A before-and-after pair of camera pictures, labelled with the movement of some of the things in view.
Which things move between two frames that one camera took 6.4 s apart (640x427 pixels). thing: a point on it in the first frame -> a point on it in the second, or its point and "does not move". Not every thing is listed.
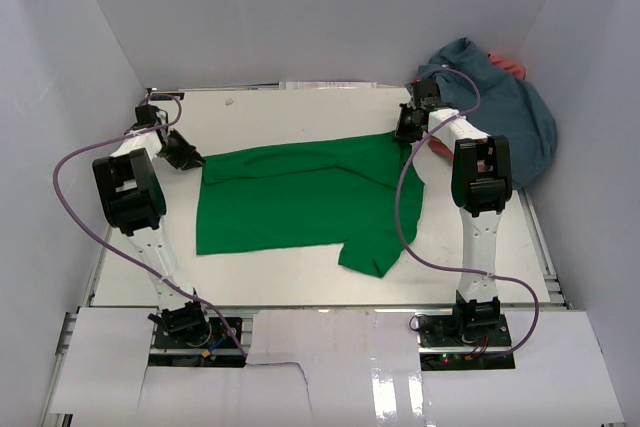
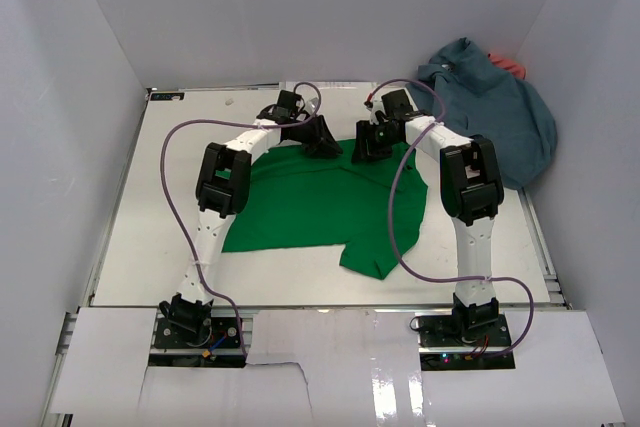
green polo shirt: [359, 197] does not move
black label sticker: [165, 96] does not move
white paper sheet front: [334, 368] does not move
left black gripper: [188, 152] -> [322, 143]
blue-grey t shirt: [476, 91] does not move
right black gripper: [402, 134] -> [364, 131]
